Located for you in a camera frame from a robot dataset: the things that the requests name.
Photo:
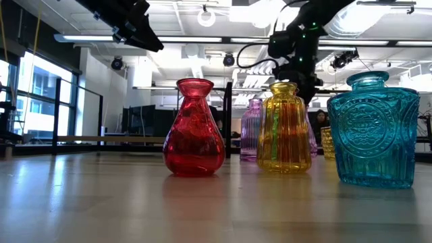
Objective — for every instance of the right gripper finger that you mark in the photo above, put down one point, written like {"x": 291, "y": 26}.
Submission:
{"x": 308, "y": 94}

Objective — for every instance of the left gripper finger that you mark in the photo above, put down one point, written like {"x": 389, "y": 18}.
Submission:
{"x": 148, "y": 42}

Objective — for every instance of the pink ribbed cylindrical glass vase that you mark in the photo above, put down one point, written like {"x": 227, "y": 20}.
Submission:
{"x": 249, "y": 131}

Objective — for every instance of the red teardrop glass vase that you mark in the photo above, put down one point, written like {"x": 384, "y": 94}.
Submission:
{"x": 194, "y": 141}

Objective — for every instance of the person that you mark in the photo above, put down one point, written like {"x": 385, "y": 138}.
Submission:
{"x": 320, "y": 118}
{"x": 216, "y": 116}

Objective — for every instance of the black ceiling spotlight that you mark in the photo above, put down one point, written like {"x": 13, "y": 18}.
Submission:
{"x": 342, "y": 60}
{"x": 229, "y": 60}
{"x": 116, "y": 64}

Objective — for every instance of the long linear ceiling light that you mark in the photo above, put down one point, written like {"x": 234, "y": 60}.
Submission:
{"x": 189, "y": 39}

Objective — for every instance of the yellow diamond-textured glass vase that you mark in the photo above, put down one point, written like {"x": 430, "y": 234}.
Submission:
{"x": 326, "y": 143}

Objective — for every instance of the yellow ribbed glass vase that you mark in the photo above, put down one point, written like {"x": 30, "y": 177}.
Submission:
{"x": 283, "y": 141}

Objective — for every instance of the teal embossed glass vase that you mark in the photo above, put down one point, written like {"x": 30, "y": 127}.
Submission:
{"x": 371, "y": 135}

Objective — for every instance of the large window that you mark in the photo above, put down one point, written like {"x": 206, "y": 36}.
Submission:
{"x": 44, "y": 84}

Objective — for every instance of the background robot rig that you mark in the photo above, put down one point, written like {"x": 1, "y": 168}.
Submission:
{"x": 428, "y": 135}

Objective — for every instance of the black metal rack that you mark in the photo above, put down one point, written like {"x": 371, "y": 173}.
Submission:
{"x": 6, "y": 135}

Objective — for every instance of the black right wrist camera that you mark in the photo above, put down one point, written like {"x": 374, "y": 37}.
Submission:
{"x": 281, "y": 44}

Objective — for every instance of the silver ventilation duct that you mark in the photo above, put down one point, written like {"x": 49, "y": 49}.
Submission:
{"x": 357, "y": 18}

